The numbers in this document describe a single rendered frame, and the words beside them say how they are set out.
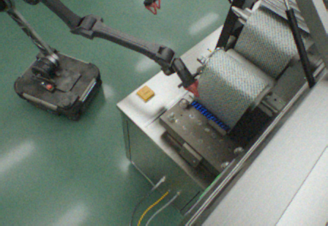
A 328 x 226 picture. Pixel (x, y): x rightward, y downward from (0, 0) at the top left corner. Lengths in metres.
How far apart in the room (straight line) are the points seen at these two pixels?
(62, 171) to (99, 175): 0.30
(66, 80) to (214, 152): 1.54
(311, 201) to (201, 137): 0.56
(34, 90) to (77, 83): 0.36
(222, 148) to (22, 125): 1.84
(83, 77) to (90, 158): 0.71
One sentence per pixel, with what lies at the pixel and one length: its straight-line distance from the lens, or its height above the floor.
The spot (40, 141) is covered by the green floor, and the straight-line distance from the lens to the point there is 2.37.
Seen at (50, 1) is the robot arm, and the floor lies 1.33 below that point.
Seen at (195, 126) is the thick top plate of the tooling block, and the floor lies 1.03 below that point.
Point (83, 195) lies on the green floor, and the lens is 2.13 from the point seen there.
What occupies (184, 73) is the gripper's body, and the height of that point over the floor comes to 1.16.
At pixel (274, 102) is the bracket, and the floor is 1.29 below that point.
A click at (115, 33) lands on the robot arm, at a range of 1.17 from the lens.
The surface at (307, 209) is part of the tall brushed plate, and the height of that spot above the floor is 1.44.
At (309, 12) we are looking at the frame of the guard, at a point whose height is 1.75.
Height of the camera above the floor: 2.04
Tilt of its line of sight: 59 degrees down
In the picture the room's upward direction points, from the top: 9 degrees clockwise
